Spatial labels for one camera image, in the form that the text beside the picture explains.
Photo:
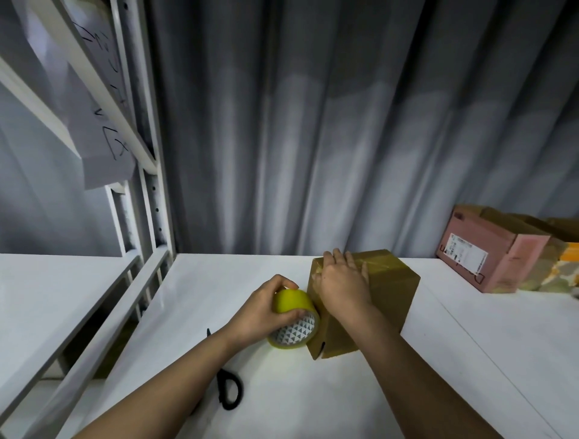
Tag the pink lettered cardboard box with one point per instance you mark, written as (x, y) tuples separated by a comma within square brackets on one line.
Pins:
[(488, 249)]

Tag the person's right hand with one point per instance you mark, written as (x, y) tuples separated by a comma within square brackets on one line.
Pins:
[(346, 285)]

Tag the person's left hand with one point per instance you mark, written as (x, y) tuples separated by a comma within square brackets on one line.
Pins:
[(255, 315)]

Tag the person's right forearm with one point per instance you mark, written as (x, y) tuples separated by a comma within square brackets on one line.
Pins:
[(425, 389)]

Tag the black scissors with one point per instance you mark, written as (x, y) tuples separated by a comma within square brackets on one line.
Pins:
[(228, 387)]

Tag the brown box with 7020 sticker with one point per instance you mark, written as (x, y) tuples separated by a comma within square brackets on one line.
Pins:
[(389, 289)]

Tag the orange and white carton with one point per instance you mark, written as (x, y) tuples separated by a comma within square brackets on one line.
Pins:
[(570, 271)]

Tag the person's left forearm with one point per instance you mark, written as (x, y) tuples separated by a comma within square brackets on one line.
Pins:
[(154, 393)]

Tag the white metal shelf rack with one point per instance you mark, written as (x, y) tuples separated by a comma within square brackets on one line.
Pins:
[(145, 163)]

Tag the handwritten paper sheet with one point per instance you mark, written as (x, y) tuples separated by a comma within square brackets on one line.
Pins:
[(99, 45), (104, 145)]

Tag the small brown labelled carton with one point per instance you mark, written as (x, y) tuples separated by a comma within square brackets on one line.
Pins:
[(552, 258)]

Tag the yellow tape roll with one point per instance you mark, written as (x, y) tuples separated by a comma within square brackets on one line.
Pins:
[(294, 303)]

